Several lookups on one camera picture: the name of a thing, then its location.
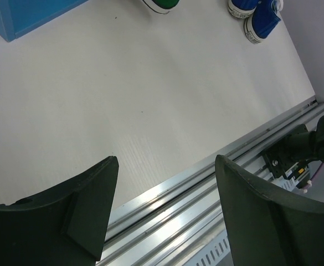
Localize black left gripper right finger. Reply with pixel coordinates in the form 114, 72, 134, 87
215, 155, 324, 265

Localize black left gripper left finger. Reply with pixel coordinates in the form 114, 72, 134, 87
0, 156, 119, 265

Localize blue sneaker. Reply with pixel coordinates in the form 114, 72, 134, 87
228, 0, 259, 19
244, 0, 284, 44

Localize green sneaker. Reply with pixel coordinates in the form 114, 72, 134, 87
142, 0, 179, 14

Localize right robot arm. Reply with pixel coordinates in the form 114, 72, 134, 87
262, 116, 324, 180

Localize blue and yellow shoe shelf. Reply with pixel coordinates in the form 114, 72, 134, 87
0, 0, 86, 42

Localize slotted cable duct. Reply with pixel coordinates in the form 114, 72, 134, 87
185, 234, 230, 266

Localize aluminium mounting rail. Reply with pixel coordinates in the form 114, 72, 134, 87
100, 98, 324, 265

